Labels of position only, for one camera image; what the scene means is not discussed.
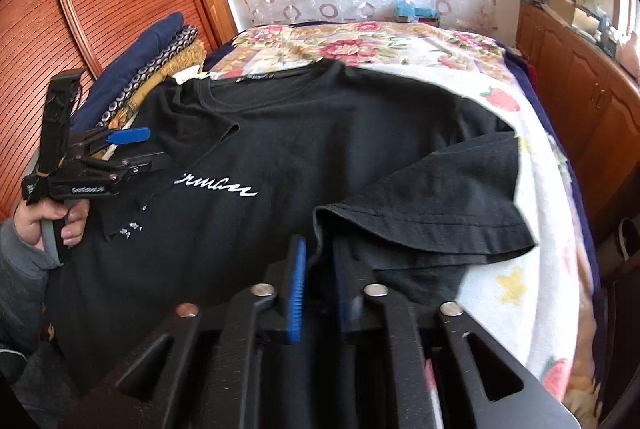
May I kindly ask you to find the black t-shirt white script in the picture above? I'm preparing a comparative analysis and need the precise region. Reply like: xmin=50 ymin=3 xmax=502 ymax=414
xmin=46 ymin=60 xmax=535 ymax=391

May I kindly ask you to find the grey left sleeve forearm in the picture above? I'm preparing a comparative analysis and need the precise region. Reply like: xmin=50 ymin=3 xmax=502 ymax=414
xmin=0 ymin=220 xmax=61 ymax=357

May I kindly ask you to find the person's left hand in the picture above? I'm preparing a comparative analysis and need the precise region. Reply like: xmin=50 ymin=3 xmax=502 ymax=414
xmin=13 ymin=198 xmax=90 ymax=250

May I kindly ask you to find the patterned dark folded cloth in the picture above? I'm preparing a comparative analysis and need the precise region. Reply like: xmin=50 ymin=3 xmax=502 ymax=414
xmin=96 ymin=25 xmax=198 ymax=128

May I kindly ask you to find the navy blue folded blanket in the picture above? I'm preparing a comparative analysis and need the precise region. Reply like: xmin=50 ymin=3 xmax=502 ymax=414
xmin=70 ymin=12 xmax=183 ymax=133

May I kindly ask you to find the mustard yellow folded cloth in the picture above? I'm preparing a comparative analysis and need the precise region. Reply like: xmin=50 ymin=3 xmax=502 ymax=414
xmin=106 ymin=39 xmax=206 ymax=129

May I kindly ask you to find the floral rose bedspread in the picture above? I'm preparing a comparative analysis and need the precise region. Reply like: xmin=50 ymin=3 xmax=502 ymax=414
xmin=209 ymin=20 xmax=609 ymax=360

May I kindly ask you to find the white flower fleece blanket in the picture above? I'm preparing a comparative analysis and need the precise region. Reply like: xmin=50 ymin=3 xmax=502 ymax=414
xmin=202 ymin=53 xmax=601 ymax=425

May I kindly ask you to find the blue tissue box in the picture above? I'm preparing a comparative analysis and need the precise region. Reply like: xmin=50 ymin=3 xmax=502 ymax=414
xmin=394 ymin=0 xmax=440 ymax=26

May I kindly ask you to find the long wooden cabinet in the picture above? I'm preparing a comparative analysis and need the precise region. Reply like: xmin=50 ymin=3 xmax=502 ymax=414
xmin=516 ymin=1 xmax=639 ymax=239

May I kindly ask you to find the cardboard box on cabinet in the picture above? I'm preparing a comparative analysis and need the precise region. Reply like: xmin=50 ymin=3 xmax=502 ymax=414
xmin=547 ymin=0 xmax=577 ymax=25

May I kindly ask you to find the pink bottle on cabinet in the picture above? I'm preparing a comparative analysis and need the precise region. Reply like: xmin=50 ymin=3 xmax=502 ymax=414
xmin=616 ymin=31 xmax=640 ymax=80

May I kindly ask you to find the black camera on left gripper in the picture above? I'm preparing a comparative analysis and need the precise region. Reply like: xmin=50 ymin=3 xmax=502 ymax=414
xmin=37 ymin=68 xmax=85 ymax=176

